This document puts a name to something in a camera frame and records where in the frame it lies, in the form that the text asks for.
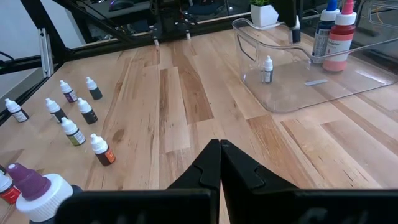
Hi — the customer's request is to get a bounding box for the black computer mouse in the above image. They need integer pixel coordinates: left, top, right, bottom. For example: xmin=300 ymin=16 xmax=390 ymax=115
xmin=108 ymin=0 xmax=135 ymax=12

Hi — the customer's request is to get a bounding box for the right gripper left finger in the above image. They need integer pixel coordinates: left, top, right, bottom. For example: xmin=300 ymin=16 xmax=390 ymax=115
xmin=167 ymin=138 xmax=221 ymax=191

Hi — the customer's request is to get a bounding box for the clear plastic bin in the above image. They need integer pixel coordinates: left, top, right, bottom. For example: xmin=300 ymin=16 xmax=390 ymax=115
xmin=231 ymin=0 xmax=398 ymax=114

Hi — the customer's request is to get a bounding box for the small purple-label dropper bottle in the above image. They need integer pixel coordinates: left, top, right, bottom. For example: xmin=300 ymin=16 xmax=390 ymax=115
xmin=59 ymin=79 xmax=78 ymax=104

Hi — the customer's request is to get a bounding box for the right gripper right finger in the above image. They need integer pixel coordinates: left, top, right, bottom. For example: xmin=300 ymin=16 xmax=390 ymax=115
xmin=221 ymin=139 xmax=300 ymax=192

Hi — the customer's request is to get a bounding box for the large red colouring bottle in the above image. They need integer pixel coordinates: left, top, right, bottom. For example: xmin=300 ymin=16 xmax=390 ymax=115
xmin=322 ymin=0 xmax=358 ymax=73

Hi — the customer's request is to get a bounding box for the small green-label dropper bottle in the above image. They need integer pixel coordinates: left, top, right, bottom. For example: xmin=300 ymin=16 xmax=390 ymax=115
xmin=60 ymin=116 xmax=86 ymax=147

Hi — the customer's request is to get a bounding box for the large blue colouring bottle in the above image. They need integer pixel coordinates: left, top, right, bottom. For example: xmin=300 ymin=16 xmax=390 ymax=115
xmin=312 ymin=0 xmax=340 ymax=65

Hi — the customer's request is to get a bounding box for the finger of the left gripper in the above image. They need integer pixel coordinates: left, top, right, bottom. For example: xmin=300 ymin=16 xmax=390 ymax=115
xmin=273 ymin=0 xmax=299 ymax=30

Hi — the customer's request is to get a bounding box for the small-leaf plant white pot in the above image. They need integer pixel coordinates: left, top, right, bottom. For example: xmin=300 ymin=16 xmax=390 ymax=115
xmin=249 ymin=0 xmax=280 ymax=28

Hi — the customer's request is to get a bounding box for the small teal dropper bottle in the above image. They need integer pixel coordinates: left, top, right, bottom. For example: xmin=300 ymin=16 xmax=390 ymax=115
xmin=85 ymin=76 xmax=103 ymax=101

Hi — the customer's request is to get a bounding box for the silver bracket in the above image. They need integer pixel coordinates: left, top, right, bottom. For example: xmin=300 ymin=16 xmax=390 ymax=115
xmin=37 ymin=27 xmax=53 ymax=78

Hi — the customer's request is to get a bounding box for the small orange-label dropper bottle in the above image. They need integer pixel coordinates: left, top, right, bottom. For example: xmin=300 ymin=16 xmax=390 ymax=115
xmin=90 ymin=133 xmax=116 ymax=167

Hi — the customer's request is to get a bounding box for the large purple colouring bottle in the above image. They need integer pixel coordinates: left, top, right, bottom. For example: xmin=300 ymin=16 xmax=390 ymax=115
xmin=6 ymin=162 xmax=83 ymax=224

